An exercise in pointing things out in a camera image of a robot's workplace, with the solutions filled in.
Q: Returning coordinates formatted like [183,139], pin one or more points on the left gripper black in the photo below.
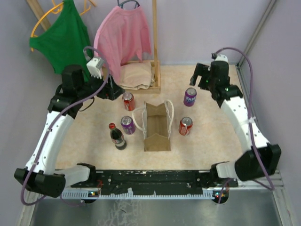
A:
[111,90]

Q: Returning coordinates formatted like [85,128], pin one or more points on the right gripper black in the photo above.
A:
[202,70]

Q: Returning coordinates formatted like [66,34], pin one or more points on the purple fanta can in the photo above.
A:
[190,97]
[128,125]

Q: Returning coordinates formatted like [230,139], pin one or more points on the red cola can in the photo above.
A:
[129,101]
[185,126]

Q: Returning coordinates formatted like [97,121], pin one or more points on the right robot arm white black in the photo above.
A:
[259,157]

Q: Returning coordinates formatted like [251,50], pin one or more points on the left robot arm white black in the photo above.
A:
[39,175]

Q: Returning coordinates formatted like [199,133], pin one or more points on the folded beige cloth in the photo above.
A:
[135,76]

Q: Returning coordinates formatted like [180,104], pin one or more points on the wooden clothes rack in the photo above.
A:
[155,63]

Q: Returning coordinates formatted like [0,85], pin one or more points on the glass cola bottle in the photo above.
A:
[117,137]

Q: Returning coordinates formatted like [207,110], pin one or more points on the pink t-shirt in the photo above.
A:
[122,35]

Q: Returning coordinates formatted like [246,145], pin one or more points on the green tank top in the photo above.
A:
[63,42]

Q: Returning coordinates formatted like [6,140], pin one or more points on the grey clothes hanger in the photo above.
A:
[128,4]

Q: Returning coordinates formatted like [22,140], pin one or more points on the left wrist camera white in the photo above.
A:
[94,67]

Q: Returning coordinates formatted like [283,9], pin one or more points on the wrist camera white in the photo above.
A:
[219,57]
[94,67]

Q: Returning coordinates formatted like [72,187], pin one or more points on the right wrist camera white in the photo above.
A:
[219,57]

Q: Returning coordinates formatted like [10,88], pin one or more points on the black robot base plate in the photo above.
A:
[116,181]

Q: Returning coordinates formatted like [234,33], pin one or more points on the white cable duct strip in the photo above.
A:
[88,194]

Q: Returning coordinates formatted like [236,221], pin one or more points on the aluminium corner post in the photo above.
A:
[263,20]

